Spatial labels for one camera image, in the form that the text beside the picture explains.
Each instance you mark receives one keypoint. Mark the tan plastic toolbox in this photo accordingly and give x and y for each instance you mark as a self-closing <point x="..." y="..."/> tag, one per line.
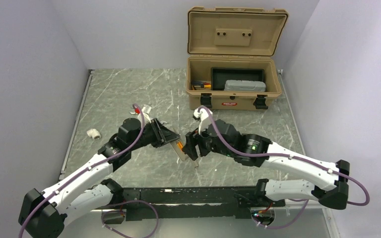
<point x="233" y="37"/>

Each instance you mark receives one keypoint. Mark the black tray in toolbox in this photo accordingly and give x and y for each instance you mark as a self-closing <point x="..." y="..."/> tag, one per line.
<point x="219" y="76"/>

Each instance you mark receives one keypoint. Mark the beige remote control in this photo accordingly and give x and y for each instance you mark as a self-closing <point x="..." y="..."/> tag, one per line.
<point x="181" y="155"/>

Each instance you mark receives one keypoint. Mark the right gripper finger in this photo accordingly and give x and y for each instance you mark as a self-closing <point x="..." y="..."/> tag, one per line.
<point x="189" y="149"/>
<point x="191" y="137"/>

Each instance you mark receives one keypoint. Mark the white PVC elbow fitting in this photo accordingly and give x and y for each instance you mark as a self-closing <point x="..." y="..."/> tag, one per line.
<point x="93" y="134"/>

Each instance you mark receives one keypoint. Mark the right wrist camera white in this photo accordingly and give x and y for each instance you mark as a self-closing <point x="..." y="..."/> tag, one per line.
<point x="202" y="115"/>

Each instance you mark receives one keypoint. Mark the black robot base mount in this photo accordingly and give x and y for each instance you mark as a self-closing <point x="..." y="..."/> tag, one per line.
<point x="137" y="210"/>

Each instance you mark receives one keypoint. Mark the yellow-handled tools in toolbox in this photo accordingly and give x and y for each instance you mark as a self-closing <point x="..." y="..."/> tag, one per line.
<point x="201" y="85"/>

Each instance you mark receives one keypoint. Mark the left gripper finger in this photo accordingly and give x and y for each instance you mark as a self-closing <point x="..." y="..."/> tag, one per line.
<point x="172" y="141"/>
<point x="165" y="131"/>

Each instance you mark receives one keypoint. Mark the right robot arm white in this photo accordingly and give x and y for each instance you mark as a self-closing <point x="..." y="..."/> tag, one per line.
<point x="324" y="182"/>

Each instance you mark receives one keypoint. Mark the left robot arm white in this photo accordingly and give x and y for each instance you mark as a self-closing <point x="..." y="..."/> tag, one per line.
<point x="45" y="214"/>

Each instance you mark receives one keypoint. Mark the grey plastic case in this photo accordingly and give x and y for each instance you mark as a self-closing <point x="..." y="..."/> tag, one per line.
<point x="244" y="85"/>

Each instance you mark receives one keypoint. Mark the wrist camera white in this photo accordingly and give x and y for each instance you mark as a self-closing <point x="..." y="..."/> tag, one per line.
<point x="143" y="114"/>
<point x="202" y="115"/>

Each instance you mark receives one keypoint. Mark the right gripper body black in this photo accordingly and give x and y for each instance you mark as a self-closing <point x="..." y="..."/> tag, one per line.
<point x="206" y="144"/>

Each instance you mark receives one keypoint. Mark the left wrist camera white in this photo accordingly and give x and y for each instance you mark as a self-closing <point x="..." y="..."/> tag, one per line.
<point x="143" y="114"/>

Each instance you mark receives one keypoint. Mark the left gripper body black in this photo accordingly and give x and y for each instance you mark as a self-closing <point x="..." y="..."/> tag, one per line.
<point x="157" y="137"/>

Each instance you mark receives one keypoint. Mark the aluminium frame rail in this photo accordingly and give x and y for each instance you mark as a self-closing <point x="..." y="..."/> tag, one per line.
<point x="262" y="195"/>

